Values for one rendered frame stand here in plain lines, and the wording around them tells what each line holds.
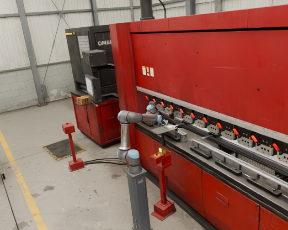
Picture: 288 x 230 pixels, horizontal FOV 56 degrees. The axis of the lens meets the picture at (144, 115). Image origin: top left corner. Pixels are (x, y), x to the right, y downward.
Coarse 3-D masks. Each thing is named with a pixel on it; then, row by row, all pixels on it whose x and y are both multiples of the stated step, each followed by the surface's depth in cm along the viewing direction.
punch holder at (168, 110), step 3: (165, 102) 339; (168, 102) 333; (171, 102) 329; (165, 105) 341; (168, 105) 335; (165, 108) 342; (168, 108) 336; (165, 111) 344; (168, 111) 338; (171, 111) 332
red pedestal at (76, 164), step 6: (66, 126) 441; (72, 126) 443; (66, 132) 441; (72, 132) 446; (72, 144) 459; (72, 150) 461; (72, 156) 467; (72, 162) 467; (78, 162) 466; (72, 168) 463; (78, 168) 468
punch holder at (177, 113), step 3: (174, 105) 323; (177, 105) 317; (180, 105) 312; (174, 108) 324; (177, 108) 318; (180, 108) 313; (177, 111) 319; (180, 111) 315; (174, 114) 327; (177, 114) 321; (180, 114) 315; (177, 117) 322; (180, 117) 317
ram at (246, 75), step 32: (192, 32) 264; (224, 32) 228; (256, 32) 201; (160, 64) 329; (192, 64) 275; (224, 64) 236; (256, 64) 207; (160, 96) 347; (192, 96) 288; (224, 96) 246; (256, 96) 214
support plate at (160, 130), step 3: (153, 129) 341; (156, 129) 340; (159, 129) 339; (162, 129) 338; (165, 129) 338; (168, 129) 337; (171, 129) 336; (174, 129) 336; (156, 132) 331; (159, 132) 330; (162, 132) 329
